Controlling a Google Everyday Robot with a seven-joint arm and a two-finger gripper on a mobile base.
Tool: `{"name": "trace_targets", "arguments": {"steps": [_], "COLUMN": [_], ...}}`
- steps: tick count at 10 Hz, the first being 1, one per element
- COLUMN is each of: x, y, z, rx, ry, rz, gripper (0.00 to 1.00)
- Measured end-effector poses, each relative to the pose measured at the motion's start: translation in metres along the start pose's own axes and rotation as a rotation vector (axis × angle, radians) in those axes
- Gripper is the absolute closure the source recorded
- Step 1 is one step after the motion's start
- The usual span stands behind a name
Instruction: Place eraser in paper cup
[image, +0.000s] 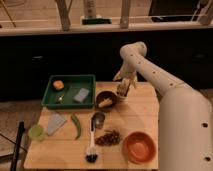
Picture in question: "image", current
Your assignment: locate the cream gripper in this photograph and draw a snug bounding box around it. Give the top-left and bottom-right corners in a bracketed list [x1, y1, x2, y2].
[113, 62, 138, 96]

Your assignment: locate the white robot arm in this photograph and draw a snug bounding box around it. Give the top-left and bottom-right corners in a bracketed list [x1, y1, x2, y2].
[114, 41, 213, 171]

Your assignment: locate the grey eraser block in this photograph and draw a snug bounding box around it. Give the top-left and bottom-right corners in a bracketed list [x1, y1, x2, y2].
[74, 88, 89, 102]

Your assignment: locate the light green cup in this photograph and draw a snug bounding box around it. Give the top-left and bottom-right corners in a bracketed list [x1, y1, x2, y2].
[28, 125, 45, 141]

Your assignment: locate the dark brown bowl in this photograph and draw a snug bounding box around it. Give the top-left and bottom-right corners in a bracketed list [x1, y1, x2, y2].
[96, 91, 117, 109]

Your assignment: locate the yellow corn piece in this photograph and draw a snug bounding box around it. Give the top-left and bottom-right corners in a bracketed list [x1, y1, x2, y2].
[98, 99, 112, 108]

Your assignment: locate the green plastic tray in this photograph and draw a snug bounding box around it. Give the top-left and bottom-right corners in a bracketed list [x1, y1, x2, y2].
[41, 75, 96, 109]

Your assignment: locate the dark grape bunch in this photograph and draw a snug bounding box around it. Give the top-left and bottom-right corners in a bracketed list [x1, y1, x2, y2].
[95, 130, 121, 146]

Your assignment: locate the green chili pepper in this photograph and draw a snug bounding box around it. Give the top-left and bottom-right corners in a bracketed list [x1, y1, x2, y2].
[71, 114, 81, 140]

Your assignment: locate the small yellow-green toy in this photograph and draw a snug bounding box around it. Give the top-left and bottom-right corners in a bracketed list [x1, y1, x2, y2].
[56, 94, 65, 103]

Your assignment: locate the orange bowl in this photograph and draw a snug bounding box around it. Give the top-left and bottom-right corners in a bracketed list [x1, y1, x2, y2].
[122, 131, 156, 164]

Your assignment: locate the orange fruit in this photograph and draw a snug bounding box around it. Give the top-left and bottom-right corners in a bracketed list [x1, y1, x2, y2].
[53, 80, 64, 90]

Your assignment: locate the grey sponge cloth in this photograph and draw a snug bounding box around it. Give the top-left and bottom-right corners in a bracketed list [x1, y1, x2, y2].
[46, 113, 66, 136]

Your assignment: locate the white dish brush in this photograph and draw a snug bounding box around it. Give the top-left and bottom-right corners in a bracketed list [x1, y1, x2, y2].
[85, 119, 98, 163]

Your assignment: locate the black pole stand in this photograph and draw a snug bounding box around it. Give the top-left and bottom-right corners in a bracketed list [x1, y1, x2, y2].
[10, 122, 25, 171]

